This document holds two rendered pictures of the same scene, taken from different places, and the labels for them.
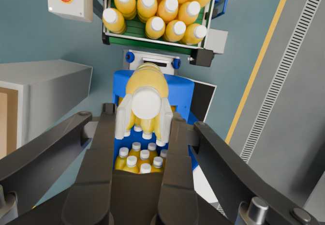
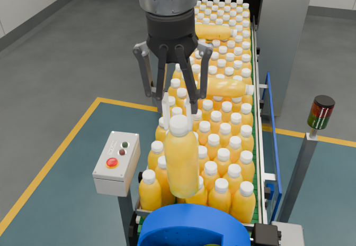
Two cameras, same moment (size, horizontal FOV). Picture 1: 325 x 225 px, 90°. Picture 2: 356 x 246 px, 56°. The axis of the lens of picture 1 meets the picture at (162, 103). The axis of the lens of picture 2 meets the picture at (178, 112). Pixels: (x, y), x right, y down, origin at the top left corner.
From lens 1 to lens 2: 0.59 m
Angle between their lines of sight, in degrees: 68
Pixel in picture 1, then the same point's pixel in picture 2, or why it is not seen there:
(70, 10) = (112, 173)
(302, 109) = not seen: outside the picture
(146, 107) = (179, 121)
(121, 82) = (152, 216)
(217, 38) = (288, 233)
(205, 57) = (268, 233)
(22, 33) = not seen: outside the picture
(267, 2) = not seen: outside the picture
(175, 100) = (219, 227)
